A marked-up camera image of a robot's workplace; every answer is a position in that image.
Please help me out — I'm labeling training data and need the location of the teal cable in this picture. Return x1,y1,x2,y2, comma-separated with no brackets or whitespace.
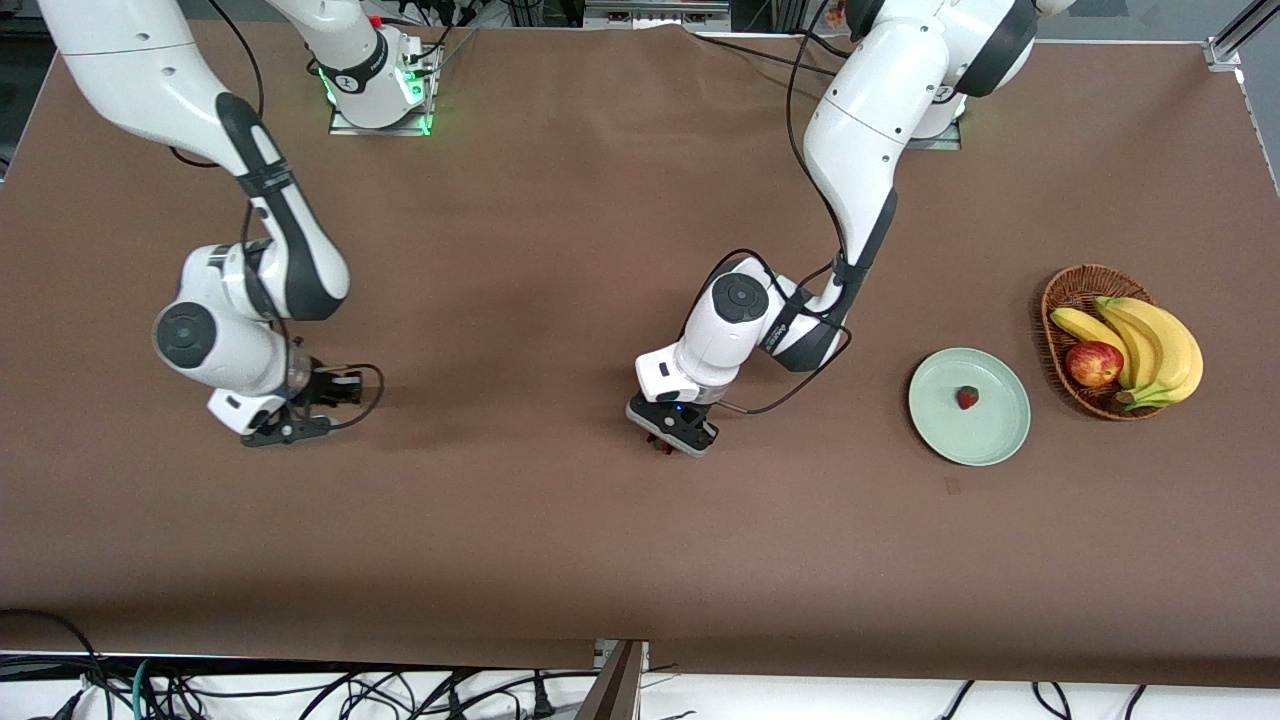
130,657,163,720

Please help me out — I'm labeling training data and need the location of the pale green round plate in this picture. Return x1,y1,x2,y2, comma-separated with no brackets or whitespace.
908,347,1032,468

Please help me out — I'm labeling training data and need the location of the grey control box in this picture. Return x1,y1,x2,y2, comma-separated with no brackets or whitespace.
583,0,733,32

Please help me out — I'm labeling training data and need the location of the black table cable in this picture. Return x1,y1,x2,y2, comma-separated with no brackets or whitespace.
688,33,839,77

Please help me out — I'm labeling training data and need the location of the brown wicker basket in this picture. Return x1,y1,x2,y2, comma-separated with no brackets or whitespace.
1040,263,1171,422

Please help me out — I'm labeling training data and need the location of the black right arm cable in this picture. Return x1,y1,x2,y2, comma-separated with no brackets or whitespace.
168,0,386,431

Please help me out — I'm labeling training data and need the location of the brown table cover sheet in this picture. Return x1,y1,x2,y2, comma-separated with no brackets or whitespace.
0,18,1280,691

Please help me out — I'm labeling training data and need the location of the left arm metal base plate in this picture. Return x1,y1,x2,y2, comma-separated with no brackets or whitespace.
905,95,964,152

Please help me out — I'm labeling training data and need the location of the yellow banana bunch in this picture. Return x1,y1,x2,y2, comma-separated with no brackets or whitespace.
1049,296,1205,412

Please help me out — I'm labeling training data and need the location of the aluminium frame profile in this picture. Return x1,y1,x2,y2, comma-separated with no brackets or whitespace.
1205,0,1280,73

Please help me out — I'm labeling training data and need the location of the thick black looped cable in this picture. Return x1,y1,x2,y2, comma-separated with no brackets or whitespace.
0,608,113,720

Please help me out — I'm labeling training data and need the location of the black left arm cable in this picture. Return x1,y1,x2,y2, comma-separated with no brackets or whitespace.
678,0,871,416

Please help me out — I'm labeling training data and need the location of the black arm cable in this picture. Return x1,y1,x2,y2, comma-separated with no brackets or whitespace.
168,0,386,431
678,0,871,416

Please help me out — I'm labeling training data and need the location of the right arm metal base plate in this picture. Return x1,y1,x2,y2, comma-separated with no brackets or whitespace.
328,40,441,137

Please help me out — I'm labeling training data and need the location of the dark angled support beam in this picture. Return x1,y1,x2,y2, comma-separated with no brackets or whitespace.
575,640,646,720

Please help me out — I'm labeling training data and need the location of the red apple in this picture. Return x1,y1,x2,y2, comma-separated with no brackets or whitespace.
1064,341,1125,389

